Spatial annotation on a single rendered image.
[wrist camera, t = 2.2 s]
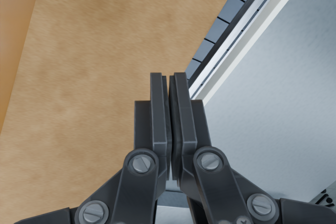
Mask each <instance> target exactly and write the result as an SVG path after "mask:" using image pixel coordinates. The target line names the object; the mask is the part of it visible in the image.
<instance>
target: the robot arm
mask: <svg viewBox="0 0 336 224"><path fill-rule="evenodd" d="M170 166H171V172H172V180H173V181H177V187H179V188H180V190H181V191H182V192H183V193H184V194H185V195H186V198H187V202H188V206H189V210H190V213H191V217H192V221H193V224H336V211H334V210H333V209H331V208H330V207H327V206H324V205H319V204H314V203H308V202H303V201H297V200H292V199H286V198H280V199H275V198H273V197H271V196H270V195H269V194H268V193H266V192H265V191H264V190H262V189H261V188H259V187H258V186H257V185H255V184H254V183H252V182H251V181H249V180H248V179H247V178H245V177H244V176H242V175H241V174H239V173H238V172H237V171H235V170H234V169H232V168H231V166H230V164H229V161H228V159H227V157H226V155H225V154H224V153H223V152H222V151H221V150H220V149H218V148H216V147H213V146H212V143H211V138H210V133H209V128H208V123H207V118H206V113H205V108H204V103H203V100H202V99H190V92H189V86H188V80H187V74H186V72H174V75H170V76H169V89H168V87H167V76H166V75H162V73H161V72H150V100H135V101H134V141H133V150H132V151H131V152H129V153H128V154H127V156H126V157H125V159H124V162H123V167H122V168H121V169H120V170H119V171H118V172H117V173H116V174H115V175H113V176H112V177H111V178H110V179H109V180H108V181H107V182H105V183H104V184H103V185H102V186H101V187H100V188H98V189H97V190H96V191H95V192H94V193H93V194H92V195H90V196H89V197H88V198H87V199H86V200H85V201H84V202H82V203H81V205H80V206H78V207H74V208H69V207H66V208H63V209H59V210H55V211H51V212H48V213H44V214H40V215H37V216H33V217H29V218H25V219H22V220H19V221H17V222H15V223H14V224H155V222H156V213H157V205H158V198H159V197H160V196H161V195H162V194H163V193H164V192H165V191H166V182H167V181H169V178H170Z"/></svg>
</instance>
